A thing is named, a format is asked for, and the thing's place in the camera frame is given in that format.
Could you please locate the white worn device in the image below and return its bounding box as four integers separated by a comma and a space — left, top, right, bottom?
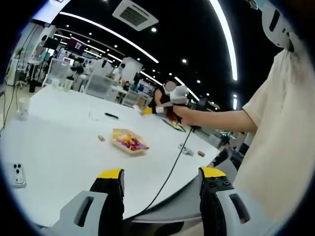
260, 7, 302, 52

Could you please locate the curved ceiling light strip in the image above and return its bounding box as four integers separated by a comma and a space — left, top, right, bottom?
209, 0, 239, 81

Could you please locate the person's right hand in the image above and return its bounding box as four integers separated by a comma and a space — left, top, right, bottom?
172, 104, 198, 127

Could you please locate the ceiling air conditioner vent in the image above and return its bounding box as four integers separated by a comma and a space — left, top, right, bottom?
112, 0, 159, 31

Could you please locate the white mesh office chair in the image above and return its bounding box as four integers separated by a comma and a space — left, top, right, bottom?
83, 73, 114, 101

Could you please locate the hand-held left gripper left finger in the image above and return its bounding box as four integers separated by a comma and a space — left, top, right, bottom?
59, 168, 125, 236

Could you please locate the yellow cloth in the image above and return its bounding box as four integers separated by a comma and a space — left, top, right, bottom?
169, 121, 186, 133

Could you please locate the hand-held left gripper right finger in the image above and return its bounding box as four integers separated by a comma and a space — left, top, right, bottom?
198, 166, 252, 236

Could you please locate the thin white cable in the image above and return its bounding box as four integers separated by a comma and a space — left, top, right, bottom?
88, 110, 106, 121

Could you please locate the white patterned paper cup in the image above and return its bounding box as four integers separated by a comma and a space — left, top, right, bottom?
17, 97, 31, 121

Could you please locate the dark hanging sign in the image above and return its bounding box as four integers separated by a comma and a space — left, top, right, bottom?
67, 39, 86, 50

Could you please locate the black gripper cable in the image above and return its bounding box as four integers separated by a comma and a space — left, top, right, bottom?
130, 125, 194, 218

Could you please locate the white smartphone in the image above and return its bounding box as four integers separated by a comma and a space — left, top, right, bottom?
9, 162, 27, 189

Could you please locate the yellow food packet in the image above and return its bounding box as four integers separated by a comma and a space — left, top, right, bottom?
113, 131, 129, 141

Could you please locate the person's beige shirt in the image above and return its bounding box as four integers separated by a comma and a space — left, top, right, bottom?
231, 46, 315, 222

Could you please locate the white cabinet green panel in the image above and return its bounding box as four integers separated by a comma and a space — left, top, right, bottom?
6, 61, 19, 86

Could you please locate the beige hexagonal food container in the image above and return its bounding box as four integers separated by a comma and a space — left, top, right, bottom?
111, 127, 150, 157

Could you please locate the large wall monitor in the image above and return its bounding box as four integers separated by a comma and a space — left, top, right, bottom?
31, 0, 72, 24

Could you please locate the straight ceiling light strip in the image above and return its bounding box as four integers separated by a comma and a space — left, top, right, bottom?
60, 11, 159, 63

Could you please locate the white game controller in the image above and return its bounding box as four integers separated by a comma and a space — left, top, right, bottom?
178, 143, 194, 157

